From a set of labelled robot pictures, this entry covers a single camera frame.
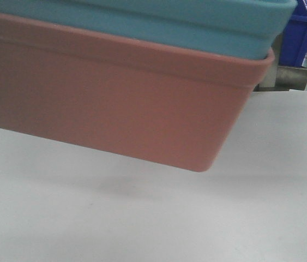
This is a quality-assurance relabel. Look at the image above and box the pink plastic box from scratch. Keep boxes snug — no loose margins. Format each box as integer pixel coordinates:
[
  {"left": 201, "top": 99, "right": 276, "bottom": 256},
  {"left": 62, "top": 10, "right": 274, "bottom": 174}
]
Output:
[{"left": 0, "top": 13, "right": 274, "bottom": 172}]

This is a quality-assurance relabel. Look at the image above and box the light blue plastic box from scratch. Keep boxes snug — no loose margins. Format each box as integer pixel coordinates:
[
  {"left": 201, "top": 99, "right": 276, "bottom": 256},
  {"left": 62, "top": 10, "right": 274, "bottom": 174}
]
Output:
[{"left": 0, "top": 1, "right": 297, "bottom": 60}]

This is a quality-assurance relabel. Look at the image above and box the stainless steel shelf rack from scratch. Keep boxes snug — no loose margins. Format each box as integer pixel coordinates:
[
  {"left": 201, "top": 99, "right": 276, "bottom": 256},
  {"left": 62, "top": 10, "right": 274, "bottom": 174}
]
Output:
[{"left": 254, "top": 34, "right": 307, "bottom": 92}]

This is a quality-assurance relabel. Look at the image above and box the blue crate far right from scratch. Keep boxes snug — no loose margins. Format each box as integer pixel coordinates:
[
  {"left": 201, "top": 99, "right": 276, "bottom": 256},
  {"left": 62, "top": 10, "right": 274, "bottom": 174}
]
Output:
[{"left": 279, "top": 1, "right": 307, "bottom": 67}]

